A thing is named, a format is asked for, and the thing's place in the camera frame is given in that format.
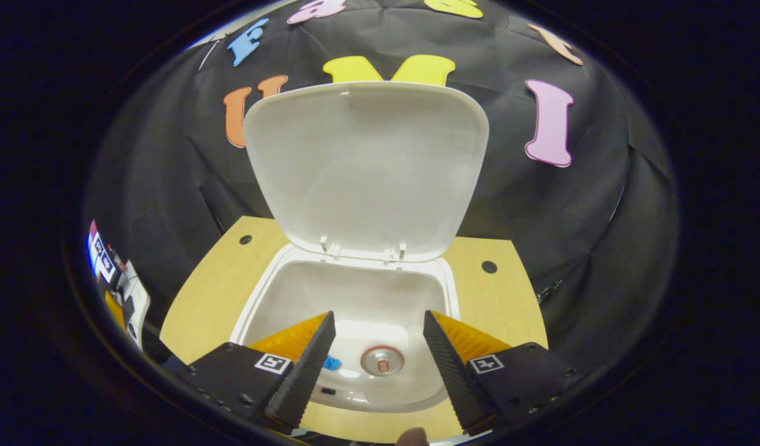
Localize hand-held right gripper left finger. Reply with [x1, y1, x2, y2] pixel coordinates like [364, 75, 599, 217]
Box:
[185, 310, 337, 431]

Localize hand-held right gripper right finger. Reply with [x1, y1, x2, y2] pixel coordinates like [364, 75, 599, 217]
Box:
[423, 310, 583, 434]

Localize white desktop garbage bin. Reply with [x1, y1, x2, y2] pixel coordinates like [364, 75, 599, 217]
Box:
[230, 81, 491, 414]

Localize wooden desktop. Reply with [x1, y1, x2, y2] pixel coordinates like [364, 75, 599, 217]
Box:
[160, 216, 549, 444]

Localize white device with cables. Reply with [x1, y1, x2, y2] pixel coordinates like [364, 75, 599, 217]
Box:
[115, 259, 151, 351]

